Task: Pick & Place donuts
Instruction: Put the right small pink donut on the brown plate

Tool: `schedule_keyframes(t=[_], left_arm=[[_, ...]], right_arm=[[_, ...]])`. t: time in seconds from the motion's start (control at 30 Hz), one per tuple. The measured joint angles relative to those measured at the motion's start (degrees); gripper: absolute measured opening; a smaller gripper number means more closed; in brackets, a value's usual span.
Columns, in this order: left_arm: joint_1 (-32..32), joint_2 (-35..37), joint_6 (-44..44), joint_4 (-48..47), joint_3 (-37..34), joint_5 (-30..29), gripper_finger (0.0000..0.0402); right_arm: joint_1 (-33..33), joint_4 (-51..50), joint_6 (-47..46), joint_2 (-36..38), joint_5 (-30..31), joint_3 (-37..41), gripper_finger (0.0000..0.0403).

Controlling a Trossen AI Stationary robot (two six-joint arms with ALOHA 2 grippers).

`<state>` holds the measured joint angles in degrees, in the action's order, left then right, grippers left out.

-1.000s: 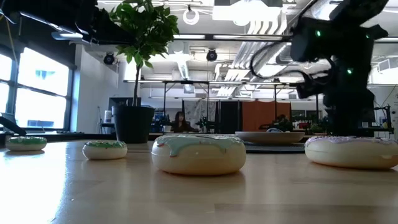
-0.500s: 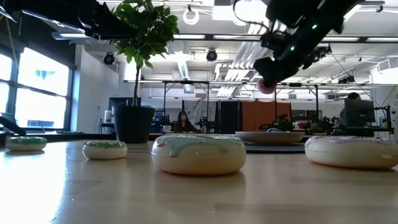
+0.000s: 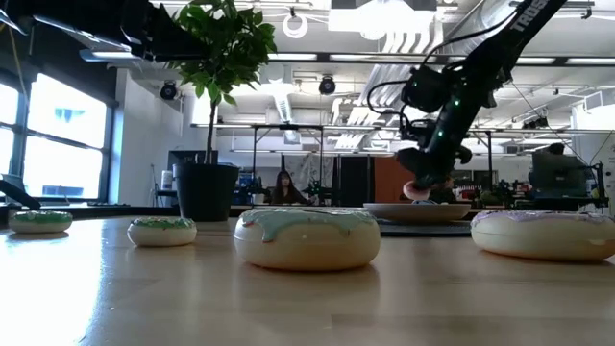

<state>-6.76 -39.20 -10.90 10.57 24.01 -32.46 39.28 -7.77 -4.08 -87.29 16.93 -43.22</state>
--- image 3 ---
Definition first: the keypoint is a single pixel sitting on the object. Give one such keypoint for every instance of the dark bulky background equipment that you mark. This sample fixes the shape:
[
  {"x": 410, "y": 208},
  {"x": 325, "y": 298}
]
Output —
[{"x": 557, "y": 175}]

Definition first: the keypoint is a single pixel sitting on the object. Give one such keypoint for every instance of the large mint iced donut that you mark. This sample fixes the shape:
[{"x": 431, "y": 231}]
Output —
[{"x": 307, "y": 242}]

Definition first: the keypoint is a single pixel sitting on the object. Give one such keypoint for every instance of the orange panel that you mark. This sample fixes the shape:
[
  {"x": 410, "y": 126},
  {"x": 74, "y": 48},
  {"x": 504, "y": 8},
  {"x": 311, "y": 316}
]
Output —
[{"x": 391, "y": 180}]

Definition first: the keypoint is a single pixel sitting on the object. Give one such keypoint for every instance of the beige plate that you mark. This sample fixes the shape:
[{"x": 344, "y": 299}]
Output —
[{"x": 417, "y": 213}]

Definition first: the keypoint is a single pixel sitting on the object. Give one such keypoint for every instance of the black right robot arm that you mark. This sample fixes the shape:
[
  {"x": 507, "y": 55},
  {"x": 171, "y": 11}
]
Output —
[{"x": 504, "y": 38}]

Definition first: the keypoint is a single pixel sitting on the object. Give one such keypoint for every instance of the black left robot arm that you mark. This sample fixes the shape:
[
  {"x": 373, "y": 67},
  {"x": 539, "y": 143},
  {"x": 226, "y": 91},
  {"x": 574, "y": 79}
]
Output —
[{"x": 96, "y": 9}]

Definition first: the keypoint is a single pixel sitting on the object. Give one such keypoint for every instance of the large pink striped donut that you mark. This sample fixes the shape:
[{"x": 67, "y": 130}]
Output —
[{"x": 545, "y": 238}]

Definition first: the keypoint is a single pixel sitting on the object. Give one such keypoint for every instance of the black cabinet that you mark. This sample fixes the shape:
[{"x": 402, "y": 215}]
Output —
[{"x": 354, "y": 181}]

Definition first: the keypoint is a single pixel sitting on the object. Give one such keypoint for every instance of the person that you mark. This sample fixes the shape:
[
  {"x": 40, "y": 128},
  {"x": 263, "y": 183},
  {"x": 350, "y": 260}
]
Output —
[{"x": 287, "y": 191}]

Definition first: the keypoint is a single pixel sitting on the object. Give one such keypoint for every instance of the round black placemat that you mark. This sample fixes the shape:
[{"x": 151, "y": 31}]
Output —
[{"x": 425, "y": 229}]

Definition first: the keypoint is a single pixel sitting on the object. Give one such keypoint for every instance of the small pink donut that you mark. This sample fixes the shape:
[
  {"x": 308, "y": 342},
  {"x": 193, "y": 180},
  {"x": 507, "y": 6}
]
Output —
[{"x": 415, "y": 193}]

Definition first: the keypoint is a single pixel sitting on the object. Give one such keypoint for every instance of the small green iced donut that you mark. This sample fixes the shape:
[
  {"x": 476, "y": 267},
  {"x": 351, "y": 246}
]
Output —
[
  {"x": 41, "y": 223},
  {"x": 162, "y": 233}
]

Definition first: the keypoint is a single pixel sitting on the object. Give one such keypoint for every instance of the black ceiling speaker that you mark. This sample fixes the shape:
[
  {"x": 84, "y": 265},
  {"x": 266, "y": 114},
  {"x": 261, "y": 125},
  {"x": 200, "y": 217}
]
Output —
[
  {"x": 168, "y": 90},
  {"x": 327, "y": 85}
]

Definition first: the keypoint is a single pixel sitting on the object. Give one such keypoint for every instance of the green leafy plant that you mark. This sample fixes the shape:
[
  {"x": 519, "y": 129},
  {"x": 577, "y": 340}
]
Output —
[{"x": 226, "y": 48}]

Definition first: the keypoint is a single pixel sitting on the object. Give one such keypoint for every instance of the black plant pot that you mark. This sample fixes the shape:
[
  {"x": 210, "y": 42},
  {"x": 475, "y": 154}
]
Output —
[{"x": 205, "y": 192}]

